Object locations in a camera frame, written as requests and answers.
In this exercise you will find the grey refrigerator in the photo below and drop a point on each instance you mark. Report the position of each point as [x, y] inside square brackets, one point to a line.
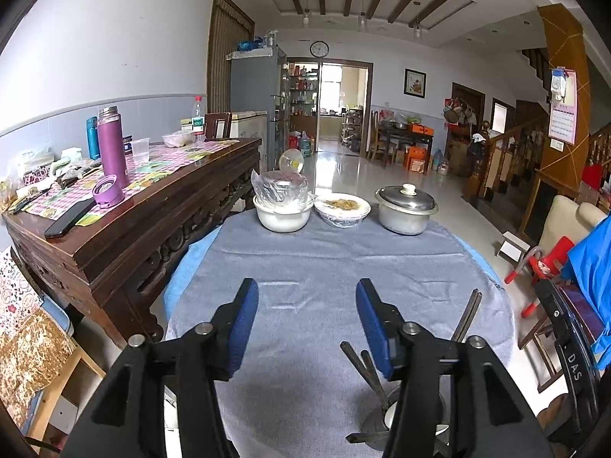
[259, 86]

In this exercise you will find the aluminium pot with lid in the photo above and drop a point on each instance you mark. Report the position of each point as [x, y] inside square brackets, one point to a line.
[405, 209]

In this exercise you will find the grey table cloth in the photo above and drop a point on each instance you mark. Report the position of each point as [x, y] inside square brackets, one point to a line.
[296, 394]

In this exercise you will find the dark carved wooden sideboard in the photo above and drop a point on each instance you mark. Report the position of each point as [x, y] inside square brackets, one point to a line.
[113, 270]

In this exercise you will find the clear plastic cup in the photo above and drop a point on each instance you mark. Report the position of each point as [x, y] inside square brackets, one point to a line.
[141, 151]

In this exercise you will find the patterned bowl with food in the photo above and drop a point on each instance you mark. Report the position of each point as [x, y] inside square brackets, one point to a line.
[342, 210]

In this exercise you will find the metal utensil holder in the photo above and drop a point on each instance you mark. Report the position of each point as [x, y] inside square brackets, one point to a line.
[376, 429]

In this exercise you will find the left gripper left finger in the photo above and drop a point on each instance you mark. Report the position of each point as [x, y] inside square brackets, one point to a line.
[233, 323]

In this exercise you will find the wall clock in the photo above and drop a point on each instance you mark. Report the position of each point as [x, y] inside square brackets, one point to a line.
[319, 49]

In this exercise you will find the white bowl with plastic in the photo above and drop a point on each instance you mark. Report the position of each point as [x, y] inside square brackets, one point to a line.
[283, 201]

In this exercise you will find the black smartphone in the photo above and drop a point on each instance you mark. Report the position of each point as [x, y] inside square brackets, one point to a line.
[69, 219]

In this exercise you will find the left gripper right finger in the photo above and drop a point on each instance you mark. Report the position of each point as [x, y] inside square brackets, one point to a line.
[390, 337]

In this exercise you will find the white chest freezer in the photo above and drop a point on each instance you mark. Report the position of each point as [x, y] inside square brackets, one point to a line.
[253, 125]

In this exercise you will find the dark chopstick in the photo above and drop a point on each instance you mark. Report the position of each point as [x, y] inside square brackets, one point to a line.
[374, 378]
[355, 360]
[471, 319]
[465, 317]

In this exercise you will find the framed wall picture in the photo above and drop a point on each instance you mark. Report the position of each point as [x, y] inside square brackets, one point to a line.
[415, 83]

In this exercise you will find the red toy tricycle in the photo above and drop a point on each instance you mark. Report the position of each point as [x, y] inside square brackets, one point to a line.
[543, 265]

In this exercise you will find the purple thermos bottle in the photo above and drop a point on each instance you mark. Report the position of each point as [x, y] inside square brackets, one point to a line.
[111, 145]

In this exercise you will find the blue water bottle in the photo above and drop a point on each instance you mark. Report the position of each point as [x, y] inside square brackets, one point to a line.
[92, 138]

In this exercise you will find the plastic water bottle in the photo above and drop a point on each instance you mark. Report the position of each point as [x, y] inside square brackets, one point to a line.
[198, 118]

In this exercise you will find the wall calendar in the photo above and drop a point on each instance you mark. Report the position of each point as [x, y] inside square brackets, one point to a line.
[564, 108]

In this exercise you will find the purple thermos lid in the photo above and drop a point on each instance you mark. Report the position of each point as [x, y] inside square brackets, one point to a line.
[107, 192]

